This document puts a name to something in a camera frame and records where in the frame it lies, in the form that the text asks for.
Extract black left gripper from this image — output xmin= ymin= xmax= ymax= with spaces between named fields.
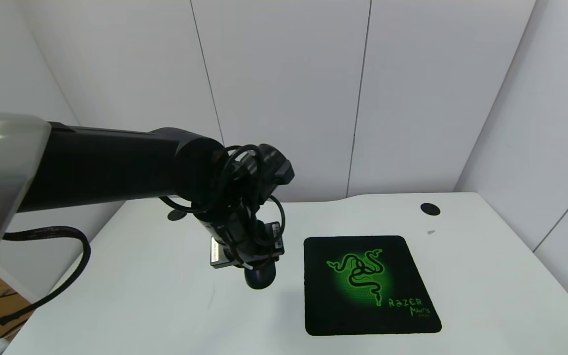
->
xmin=210 ymin=221 xmax=285 ymax=269

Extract black Philips computer mouse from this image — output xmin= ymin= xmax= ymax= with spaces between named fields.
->
xmin=244 ymin=262 xmax=278 ymax=290

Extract black green Razer mouse pad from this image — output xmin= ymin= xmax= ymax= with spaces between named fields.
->
xmin=303 ymin=235 xmax=443 ymax=337

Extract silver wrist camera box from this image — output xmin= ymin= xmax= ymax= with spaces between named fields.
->
xmin=210 ymin=236 xmax=238 ymax=270

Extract black wrist cable bundle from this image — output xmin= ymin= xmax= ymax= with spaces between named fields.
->
xmin=159 ymin=143 xmax=286 ymax=248

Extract black braided cable sleeve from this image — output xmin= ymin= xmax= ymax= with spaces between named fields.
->
xmin=0 ymin=225 xmax=92 ymax=332

